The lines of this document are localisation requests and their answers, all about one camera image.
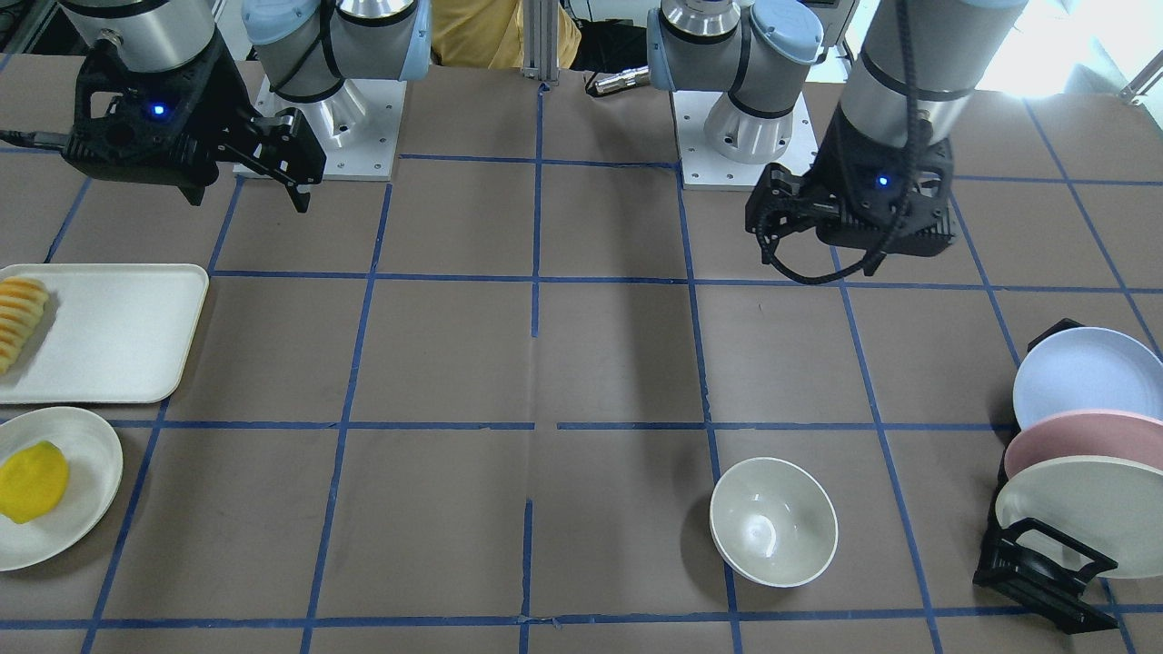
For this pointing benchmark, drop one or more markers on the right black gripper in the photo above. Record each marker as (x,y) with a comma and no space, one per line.
(221,108)

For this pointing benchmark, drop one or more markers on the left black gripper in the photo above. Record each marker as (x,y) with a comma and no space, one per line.
(825,175)

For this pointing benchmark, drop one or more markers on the cream ceramic bowl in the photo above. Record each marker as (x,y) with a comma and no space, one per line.
(773,523)

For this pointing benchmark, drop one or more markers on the yellow lemon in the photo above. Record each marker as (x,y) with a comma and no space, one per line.
(33,482)

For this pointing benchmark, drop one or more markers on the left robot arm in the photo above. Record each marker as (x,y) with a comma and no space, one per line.
(917,68)

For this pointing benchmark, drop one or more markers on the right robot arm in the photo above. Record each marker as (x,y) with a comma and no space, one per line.
(308,48)

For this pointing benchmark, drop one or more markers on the cream rectangular tray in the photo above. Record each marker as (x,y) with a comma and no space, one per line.
(113,333)

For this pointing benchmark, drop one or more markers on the person in yellow shirt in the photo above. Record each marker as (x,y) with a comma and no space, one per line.
(479,34)

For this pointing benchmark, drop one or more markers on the silver flashlight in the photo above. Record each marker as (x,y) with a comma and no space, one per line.
(621,82)

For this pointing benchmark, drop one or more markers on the blue plate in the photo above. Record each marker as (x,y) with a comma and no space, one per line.
(1087,368)

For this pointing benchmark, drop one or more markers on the sliced yellow fruit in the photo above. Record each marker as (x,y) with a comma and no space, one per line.
(23,301)

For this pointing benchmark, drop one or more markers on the cream round plate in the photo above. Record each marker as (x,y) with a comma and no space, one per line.
(94,452)

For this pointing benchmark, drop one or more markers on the pink plate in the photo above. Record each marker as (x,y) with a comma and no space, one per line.
(1106,433)

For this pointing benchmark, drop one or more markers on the black dish rack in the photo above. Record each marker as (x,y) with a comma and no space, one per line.
(1044,569)

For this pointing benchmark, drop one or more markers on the cream plate in rack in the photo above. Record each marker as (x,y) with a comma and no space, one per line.
(1112,505)

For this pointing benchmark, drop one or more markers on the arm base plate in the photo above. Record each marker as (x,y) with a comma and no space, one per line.
(704,168)
(358,127)

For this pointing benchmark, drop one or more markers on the aluminium frame post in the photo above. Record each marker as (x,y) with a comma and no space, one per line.
(540,41)

